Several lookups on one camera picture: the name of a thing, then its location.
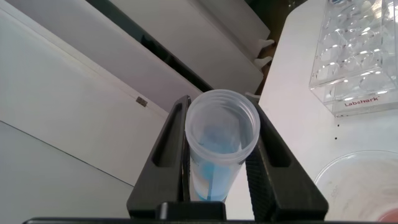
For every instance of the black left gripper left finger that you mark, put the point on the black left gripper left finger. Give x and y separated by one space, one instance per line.
164 183

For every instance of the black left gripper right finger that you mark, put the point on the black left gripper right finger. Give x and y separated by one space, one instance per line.
280 186

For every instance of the test tube with blue pigment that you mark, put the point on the test tube with blue pigment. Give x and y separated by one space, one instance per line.
217 174

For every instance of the clear plastic beaker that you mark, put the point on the clear plastic beaker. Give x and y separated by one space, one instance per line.
351 189

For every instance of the clear acrylic test tube rack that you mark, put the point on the clear acrylic test tube rack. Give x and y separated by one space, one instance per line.
351 62

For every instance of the small metal hinge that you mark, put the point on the small metal hinge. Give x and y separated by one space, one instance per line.
141 101

